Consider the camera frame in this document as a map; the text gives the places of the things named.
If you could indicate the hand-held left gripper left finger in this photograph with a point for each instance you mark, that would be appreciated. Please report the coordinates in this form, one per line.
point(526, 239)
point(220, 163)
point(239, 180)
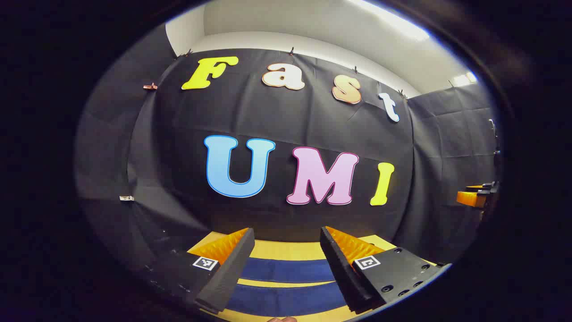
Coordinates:
point(230, 273)

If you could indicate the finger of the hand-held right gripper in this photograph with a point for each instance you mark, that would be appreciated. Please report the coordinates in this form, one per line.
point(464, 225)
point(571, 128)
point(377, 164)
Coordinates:
point(485, 186)
point(473, 199)

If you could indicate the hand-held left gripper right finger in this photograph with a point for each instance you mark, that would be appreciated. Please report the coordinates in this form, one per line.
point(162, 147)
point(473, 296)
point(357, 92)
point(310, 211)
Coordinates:
point(342, 268)

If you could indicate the blue jeans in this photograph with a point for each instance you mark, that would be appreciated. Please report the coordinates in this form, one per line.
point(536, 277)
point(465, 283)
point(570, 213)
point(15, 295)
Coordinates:
point(286, 270)

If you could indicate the dark metal stand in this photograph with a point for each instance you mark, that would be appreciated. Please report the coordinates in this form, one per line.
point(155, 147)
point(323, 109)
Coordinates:
point(493, 134)

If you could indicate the white cloth clip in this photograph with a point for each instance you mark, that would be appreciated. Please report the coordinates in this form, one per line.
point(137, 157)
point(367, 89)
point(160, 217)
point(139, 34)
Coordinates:
point(127, 198)

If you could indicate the black backdrop cloth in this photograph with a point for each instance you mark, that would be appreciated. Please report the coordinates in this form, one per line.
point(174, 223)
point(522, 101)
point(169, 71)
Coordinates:
point(277, 120)

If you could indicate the ceiling light strip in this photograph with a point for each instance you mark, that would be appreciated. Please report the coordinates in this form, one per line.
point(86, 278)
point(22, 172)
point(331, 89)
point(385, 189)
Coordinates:
point(393, 20)

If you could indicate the copper cloth clip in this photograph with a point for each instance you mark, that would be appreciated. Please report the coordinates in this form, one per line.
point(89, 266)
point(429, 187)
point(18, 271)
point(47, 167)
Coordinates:
point(150, 86)

